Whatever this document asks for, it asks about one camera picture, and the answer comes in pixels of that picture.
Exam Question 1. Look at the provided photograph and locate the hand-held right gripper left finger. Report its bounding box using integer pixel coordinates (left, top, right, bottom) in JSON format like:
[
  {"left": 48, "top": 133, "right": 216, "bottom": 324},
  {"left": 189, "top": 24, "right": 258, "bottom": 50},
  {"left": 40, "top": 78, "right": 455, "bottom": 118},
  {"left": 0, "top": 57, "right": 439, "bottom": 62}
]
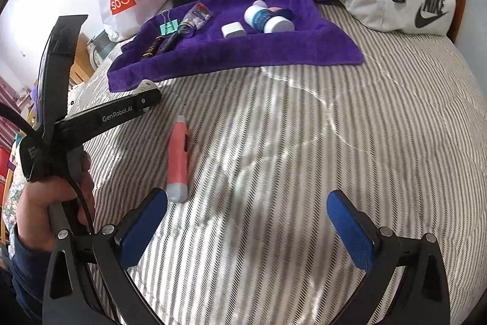
[{"left": 41, "top": 188, "right": 169, "bottom": 325}]

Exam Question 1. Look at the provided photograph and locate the grey-green object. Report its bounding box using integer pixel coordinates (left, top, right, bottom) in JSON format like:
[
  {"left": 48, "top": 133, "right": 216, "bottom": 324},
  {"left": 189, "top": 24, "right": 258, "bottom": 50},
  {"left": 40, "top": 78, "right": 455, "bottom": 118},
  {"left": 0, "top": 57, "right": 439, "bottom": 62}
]
[{"left": 89, "top": 30, "right": 112, "bottom": 61}]

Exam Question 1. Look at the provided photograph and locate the white rectangular case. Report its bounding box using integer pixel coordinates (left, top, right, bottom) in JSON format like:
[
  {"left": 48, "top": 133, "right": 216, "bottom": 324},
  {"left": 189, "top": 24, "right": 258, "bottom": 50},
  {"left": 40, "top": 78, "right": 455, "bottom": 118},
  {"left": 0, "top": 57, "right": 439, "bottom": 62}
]
[{"left": 221, "top": 22, "right": 247, "bottom": 40}]

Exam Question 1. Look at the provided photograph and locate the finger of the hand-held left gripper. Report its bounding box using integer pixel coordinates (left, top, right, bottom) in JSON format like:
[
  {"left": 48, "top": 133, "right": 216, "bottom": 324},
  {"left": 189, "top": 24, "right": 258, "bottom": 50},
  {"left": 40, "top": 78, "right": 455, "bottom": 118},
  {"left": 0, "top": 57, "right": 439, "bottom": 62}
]
[
  {"left": 35, "top": 15, "right": 89, "bottom": 129},
  {"left": 130, "top": 88, "right": 163, "bottom": 114}
]

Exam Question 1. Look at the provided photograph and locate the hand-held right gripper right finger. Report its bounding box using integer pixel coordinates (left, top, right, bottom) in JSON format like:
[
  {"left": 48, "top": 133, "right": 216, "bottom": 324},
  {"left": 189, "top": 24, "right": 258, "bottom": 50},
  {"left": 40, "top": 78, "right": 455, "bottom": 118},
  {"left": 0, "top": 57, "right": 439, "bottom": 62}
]
[{"left": 326, "top": 189, "right": 451, "bottom": 325}]

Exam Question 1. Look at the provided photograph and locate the person's left hand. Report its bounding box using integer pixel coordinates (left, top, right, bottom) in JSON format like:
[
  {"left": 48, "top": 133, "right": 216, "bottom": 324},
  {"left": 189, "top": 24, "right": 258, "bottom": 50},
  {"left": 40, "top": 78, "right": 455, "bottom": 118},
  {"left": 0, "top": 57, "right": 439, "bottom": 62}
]
[{"left": 15, "top": 152, "right": 96, "bottom": 253}]

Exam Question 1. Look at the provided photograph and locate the floral cloth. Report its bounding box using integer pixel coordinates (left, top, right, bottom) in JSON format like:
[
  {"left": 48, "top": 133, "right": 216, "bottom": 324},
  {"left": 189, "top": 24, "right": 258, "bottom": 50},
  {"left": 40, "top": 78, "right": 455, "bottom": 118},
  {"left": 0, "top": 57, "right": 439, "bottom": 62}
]
[{"left": 2, "top": 173, "right": 23, "bottom": 246}]

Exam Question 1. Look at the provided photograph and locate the pink and grey marker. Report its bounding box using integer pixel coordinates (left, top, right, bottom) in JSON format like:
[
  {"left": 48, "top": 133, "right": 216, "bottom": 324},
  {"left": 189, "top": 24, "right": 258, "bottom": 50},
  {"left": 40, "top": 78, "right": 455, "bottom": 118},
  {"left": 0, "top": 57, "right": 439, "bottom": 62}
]
[{"left": 165, "top": 115, "right": 191, "bottom": 203}]

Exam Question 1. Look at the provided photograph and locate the striped bed sheet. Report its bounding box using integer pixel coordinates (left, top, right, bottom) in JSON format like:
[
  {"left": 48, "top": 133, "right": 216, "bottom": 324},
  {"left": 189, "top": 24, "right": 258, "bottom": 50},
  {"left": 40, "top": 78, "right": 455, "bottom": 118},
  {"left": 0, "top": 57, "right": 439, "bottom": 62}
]
[{"left": 66, "top": 3, "right": 487, "bottom": 325}]

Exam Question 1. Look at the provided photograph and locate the pink round case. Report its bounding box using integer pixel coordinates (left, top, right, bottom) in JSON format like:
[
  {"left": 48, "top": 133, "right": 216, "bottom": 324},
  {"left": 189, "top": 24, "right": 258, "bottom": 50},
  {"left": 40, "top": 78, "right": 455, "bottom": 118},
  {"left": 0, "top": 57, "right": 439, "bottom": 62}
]
[{"left": 268, "top": 6, "right": 293, "bottom": 21}]

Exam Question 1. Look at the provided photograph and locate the dark purple tube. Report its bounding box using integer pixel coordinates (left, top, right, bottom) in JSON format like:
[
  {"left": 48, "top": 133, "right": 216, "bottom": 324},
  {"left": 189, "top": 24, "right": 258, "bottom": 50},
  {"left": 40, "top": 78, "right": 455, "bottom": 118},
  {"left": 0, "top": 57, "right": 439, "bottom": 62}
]
[{"left": 162, "top": 30, "right": 181, "bottom": 53}]

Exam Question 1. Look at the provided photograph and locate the purple towel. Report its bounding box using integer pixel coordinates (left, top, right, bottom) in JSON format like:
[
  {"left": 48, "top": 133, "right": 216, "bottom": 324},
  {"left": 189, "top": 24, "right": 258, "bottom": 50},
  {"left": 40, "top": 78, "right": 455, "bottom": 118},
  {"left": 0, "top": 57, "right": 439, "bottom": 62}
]
[{"left": 107, "top": 0, "right": 365, "bottom": 93}]

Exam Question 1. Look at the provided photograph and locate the clear glue tube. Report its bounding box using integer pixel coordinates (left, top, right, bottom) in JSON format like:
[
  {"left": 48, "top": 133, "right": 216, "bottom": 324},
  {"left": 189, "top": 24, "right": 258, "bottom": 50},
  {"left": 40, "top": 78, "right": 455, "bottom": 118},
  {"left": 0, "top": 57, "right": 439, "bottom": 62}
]
[{"left": 179, "top": 3, "right": 212, "bottom": 38}]

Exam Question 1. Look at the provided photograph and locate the person's left forearm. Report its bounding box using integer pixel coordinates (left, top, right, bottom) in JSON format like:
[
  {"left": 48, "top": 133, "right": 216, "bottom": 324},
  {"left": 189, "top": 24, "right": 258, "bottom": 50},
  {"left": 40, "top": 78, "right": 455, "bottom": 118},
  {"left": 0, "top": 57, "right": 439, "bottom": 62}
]
[{"left": 0, "top": 224, "right": 54, "bottom": 325}]

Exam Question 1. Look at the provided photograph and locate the wooden furniture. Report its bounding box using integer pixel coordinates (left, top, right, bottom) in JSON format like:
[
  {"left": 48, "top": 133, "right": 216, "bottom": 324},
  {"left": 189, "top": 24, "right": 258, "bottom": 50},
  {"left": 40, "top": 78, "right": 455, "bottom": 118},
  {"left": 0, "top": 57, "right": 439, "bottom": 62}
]
[{"left": 70, "top": 43, "right": 96, "bottom": 86}]

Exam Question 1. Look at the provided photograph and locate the green binder clip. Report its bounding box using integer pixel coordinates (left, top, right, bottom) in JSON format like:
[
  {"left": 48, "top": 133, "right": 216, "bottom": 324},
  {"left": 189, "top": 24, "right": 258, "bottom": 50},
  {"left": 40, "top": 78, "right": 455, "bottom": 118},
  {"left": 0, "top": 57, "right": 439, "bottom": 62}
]
[{"left": 159, "top": 10, "right": 181, "bottom": 36}]

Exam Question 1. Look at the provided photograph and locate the white bottle blue label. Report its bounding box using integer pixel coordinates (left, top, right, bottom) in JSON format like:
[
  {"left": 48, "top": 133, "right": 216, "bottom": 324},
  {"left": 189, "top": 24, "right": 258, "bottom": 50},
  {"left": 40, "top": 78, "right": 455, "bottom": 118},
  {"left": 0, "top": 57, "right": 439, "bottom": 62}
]
[{"left": 243, "top": 5, "right": 295, "bottom": 34}]

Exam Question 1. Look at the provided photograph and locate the black gold tube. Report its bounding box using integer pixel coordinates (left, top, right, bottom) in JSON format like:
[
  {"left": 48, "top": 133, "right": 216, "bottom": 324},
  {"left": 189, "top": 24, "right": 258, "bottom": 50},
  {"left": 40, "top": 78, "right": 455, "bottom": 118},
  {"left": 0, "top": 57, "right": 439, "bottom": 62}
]
[{"left": 140, "top": 36, "right": 165, "bottom": 62}]

